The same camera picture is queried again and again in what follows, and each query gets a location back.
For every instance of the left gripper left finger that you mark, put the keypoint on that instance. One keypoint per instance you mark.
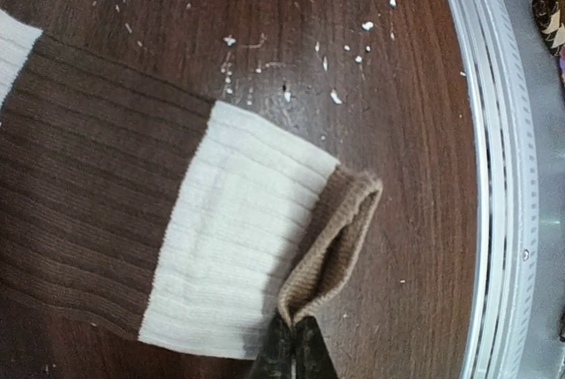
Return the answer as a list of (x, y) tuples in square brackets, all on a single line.
[(274, 360)]

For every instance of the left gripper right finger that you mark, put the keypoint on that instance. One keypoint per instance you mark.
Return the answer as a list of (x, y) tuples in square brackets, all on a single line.
[(313, 360)]

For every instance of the brown cream striped sock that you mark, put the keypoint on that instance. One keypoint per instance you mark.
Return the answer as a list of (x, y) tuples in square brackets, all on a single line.
[(163, 216)]

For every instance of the aluminium front rail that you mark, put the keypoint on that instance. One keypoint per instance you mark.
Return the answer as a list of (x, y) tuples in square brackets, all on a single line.
[(517, 110)]

